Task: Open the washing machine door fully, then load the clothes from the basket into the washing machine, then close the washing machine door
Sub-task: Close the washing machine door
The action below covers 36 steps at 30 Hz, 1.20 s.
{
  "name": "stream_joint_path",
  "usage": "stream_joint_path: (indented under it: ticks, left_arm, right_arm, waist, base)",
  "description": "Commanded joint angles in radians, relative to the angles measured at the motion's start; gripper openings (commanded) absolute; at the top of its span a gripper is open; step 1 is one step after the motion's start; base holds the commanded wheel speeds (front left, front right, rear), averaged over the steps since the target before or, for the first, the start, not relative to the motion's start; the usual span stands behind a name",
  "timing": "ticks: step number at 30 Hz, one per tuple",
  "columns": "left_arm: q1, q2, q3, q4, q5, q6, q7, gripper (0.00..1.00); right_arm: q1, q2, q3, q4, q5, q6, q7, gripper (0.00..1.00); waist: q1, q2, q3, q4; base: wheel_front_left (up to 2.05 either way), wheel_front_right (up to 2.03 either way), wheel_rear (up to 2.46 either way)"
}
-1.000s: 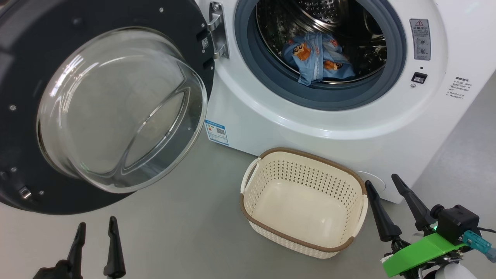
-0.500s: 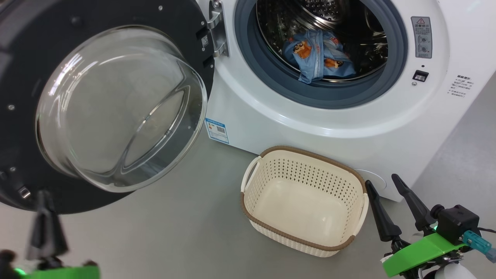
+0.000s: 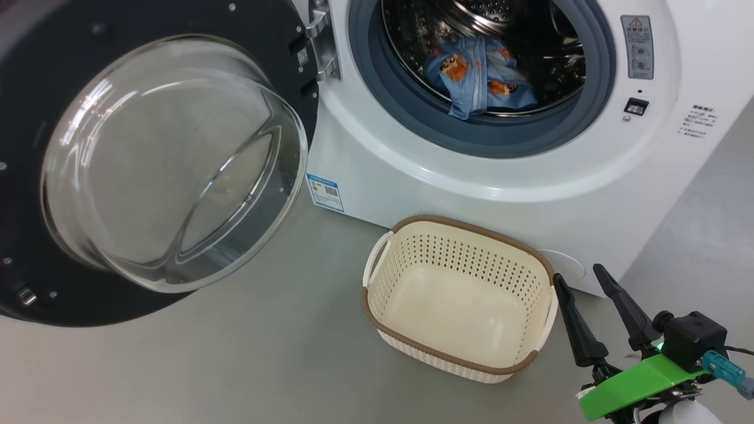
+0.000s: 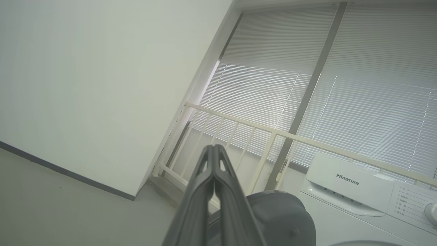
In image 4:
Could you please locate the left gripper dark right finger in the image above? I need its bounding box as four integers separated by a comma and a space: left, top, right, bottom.
214, 144, 267, 246

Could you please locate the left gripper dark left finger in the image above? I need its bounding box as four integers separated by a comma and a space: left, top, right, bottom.
162, 144, 216, 246

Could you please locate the white front-load washing machine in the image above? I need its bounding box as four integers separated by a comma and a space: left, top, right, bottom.
298, 152, 437, 246

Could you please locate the grey window frame post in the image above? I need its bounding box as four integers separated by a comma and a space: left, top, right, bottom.
264, 1, 349, 192

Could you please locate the white slatted window blind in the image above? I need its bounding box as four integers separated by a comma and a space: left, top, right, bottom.
191, 5, 339, 165
290, 3, 437, 182

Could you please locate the white Hisense detergent drawer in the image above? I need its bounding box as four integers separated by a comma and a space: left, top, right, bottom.
305, 152, 397, 218

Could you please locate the cream metal railing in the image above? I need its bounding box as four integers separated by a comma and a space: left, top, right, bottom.
152, 101, 437, 209

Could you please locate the silver washer control knob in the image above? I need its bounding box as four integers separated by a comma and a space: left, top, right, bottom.
424, 202, 437, 228

